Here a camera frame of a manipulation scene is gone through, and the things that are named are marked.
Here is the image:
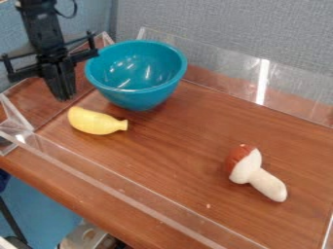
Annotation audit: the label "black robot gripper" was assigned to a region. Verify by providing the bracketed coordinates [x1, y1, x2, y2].
[0, 0, 97, 101]

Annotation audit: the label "grey metal bracket under table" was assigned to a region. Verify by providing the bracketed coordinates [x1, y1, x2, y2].
[57, 221, 116, 249]

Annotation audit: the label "yellow toy banana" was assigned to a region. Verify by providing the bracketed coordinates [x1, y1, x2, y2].
[68, 106, 128, 135]

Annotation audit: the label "clear acrylic tray walls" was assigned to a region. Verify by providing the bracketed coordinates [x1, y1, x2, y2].
[0, 27, 333, 249]

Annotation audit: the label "brown white toy mushroom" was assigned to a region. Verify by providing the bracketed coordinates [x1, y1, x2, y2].
[224, 144, 287, 202]

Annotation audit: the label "blue plastic bowl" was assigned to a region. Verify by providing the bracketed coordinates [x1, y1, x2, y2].
[84, 40, 187, 111]

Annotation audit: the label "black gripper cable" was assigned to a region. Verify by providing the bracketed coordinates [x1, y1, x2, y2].
[53, 0, 79, 19]

